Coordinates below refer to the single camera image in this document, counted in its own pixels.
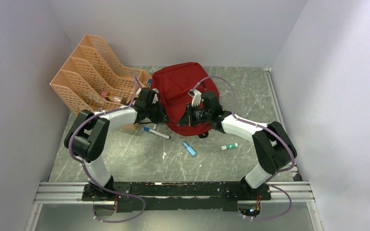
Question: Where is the orange plastic desk organizer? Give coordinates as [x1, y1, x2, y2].
[50, 34, 152, 115]

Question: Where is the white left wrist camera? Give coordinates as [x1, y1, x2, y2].
[152, 92, 159, 104]

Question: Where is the aluminium frame rail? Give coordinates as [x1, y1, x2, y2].
[34, 181, 315, 205]

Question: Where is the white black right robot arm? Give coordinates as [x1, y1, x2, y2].
[178, 90, 297, 199]

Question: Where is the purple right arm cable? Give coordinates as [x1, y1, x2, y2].
[191, 75, 296, 221]

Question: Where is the white green glue stick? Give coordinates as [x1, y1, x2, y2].
[221, 143, 238, 151]

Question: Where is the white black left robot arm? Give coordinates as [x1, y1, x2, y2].
[64, 88, 168, 200]

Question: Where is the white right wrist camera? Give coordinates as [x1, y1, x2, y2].
[188, 89, 202, 106]

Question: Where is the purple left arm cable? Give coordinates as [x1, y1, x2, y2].
[67, 70, 146, 224]

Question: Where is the pink bottle in organizer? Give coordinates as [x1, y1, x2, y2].
[100, 91, 127, 104]

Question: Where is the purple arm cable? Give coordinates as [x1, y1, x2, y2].
[67, 70, 146, 224]
[191, 75, 296, 221]

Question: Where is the red student backpack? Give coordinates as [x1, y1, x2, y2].
[151, 62, 223, 136]

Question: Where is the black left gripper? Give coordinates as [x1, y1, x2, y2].
[145, 99, 170, 124]

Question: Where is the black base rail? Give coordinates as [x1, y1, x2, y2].
[81, 181, 271, 213]

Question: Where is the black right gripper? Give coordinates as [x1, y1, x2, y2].
[177, 102, 211, 127]

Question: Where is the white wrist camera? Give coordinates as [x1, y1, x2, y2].
[152, 92, 159, 104]
[188, 89, 202, 106]

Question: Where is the blue white marker pen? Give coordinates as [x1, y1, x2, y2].
[143, 127, 171, 140]

